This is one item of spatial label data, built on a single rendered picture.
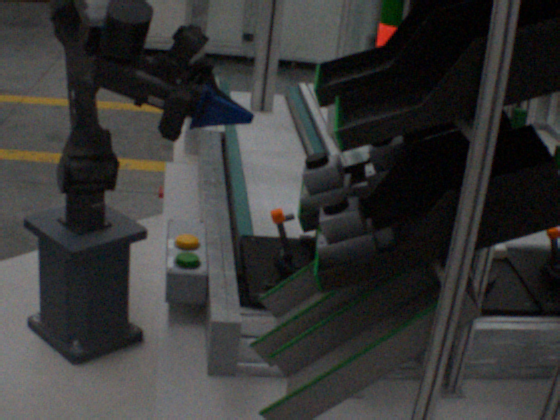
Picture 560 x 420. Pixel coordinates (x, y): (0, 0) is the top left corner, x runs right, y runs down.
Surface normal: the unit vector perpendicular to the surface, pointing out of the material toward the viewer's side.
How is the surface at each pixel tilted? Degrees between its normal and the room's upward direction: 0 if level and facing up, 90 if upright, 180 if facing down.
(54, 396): 0
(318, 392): 90
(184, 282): 90
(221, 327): 90
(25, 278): 0
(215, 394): 0
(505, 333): 90
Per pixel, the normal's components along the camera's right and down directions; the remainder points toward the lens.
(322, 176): -0.14, 0.40
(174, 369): 0.11, -0.91
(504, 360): 0.10, 0.41
